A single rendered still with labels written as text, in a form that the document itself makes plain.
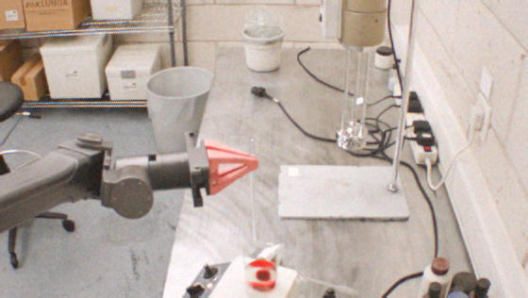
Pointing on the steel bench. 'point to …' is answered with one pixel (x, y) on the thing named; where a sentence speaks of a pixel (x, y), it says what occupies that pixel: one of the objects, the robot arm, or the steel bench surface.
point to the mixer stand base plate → (338, 193)
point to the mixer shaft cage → (354, 135)
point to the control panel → (209, 279)
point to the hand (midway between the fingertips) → (252, 162)
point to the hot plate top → (230, 285)
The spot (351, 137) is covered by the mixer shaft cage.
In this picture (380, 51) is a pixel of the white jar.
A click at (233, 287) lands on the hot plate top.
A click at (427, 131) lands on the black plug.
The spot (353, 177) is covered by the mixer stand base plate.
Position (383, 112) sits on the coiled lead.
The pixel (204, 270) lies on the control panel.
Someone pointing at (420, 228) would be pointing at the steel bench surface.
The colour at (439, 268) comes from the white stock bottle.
